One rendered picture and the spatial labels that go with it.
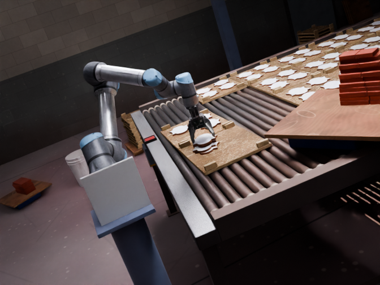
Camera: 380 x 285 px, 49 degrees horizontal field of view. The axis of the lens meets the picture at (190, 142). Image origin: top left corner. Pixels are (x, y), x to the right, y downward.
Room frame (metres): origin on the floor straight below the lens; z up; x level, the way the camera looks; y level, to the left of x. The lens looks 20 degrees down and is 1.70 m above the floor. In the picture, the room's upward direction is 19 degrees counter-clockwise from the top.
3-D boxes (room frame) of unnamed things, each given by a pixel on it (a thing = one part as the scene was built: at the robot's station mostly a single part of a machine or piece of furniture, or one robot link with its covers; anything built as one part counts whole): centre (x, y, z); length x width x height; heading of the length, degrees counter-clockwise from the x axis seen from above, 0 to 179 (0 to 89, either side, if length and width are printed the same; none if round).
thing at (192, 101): (1.97, -0.07, 1.20); 0.08 x 0.08 x 0.05
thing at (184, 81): (1.97, -0.07, 1.28); 0.09 x 0.08 x 0.11; 69
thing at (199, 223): (2.28, 0.20, 0.89); 2.08 x 0.09 x 0.06; 8
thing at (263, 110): (2.38, -0.47, 0.90); 1.95 x 0.05 x 0.05; 8
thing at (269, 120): (2.37, -0.42, 0.90); 1.95 x 0.05 x 0.05; 8
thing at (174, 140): (2.34, -0.06, 0.93); 0.41 x 0.35 x 0.02; 12
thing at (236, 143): (1.93, -0.14, 0.93); 0.41 x 0.35 x 0.02; 12
